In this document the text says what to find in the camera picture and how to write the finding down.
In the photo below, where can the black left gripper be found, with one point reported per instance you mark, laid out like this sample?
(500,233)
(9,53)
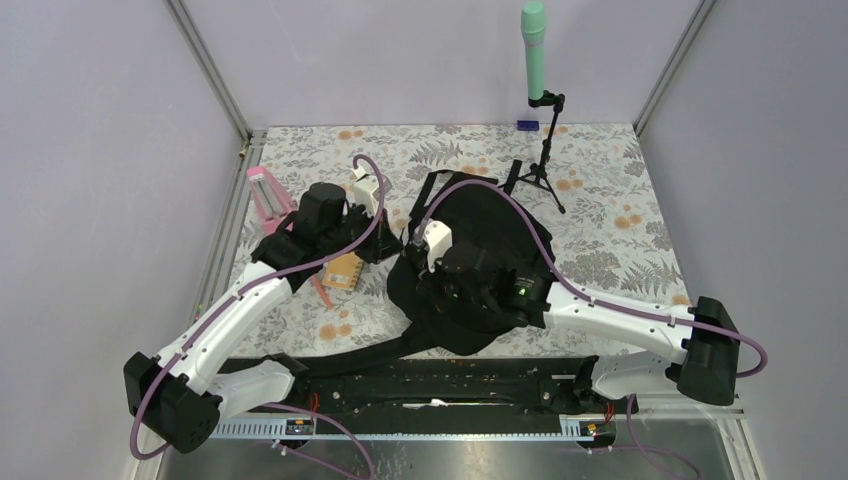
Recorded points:
(384,243)

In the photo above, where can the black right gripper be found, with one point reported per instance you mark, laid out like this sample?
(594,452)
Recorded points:
(430,287)

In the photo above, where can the black student backpack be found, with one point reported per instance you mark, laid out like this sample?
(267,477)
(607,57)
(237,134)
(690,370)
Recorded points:
(476,211)

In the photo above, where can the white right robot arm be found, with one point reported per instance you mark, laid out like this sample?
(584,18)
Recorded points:
(694,350)

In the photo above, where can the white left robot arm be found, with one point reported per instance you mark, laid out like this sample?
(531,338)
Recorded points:
(181,393)

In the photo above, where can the orange spiral notebook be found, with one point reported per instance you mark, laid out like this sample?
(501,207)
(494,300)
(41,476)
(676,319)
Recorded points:
(343,272)

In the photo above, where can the orange pencil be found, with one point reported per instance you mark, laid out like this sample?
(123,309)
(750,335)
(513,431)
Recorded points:
(321,291)

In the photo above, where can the floral table mat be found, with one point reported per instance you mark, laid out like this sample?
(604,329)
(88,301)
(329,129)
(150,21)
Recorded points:
(608,232)

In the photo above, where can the small blue block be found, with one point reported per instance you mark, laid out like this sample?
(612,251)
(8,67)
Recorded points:
(527,125)

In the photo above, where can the black microphone tripod stand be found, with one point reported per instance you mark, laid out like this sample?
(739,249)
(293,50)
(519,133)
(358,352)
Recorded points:
(537,176)

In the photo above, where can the mint green microphone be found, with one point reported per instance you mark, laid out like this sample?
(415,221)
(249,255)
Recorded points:
(533,23)

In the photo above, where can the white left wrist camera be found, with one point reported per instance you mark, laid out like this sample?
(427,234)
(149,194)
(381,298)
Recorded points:
(366,190)

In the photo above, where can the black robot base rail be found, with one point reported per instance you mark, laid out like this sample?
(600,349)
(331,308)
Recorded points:
(507,397)

